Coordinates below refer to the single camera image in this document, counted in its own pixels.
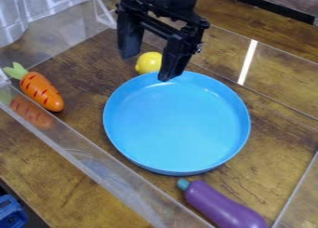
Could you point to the clear acrylic front barrier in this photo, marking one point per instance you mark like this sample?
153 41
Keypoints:
162 211

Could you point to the white sheer curtain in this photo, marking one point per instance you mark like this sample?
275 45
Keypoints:
19 12

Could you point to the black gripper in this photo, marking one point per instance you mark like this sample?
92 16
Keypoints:
138 15

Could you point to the orange toy carrot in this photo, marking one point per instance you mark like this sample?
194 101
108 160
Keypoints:
37 87

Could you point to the dark wooden bar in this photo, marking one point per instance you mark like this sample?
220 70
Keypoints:
284 11

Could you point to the clear acrylic back barrier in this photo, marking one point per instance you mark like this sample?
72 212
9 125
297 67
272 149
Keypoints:
271 71

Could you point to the clear acrylic barrier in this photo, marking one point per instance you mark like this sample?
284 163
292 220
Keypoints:
162 211
271 71

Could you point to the purple toy eggplant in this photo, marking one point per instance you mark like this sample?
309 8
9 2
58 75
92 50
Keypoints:
225 212

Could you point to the blue round plate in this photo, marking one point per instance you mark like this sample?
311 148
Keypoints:
178 127

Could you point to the yellow toy lemon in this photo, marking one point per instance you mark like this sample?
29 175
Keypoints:
149 62

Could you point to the blue object at corner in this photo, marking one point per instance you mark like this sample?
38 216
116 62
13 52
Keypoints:
13 214

